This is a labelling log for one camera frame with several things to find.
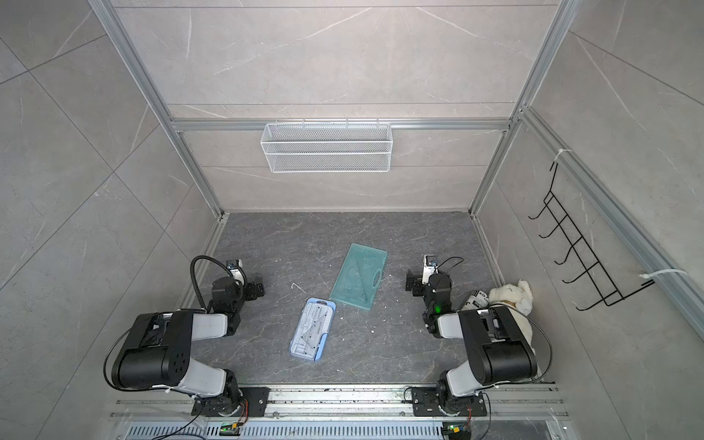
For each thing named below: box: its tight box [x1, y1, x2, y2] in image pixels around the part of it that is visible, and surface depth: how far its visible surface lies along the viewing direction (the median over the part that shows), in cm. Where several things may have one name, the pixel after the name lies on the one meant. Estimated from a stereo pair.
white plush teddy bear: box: [488, 279, 534, 317], surface depth 88 cm
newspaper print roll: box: [461, 289, 490, 311], surface depth 92 cm
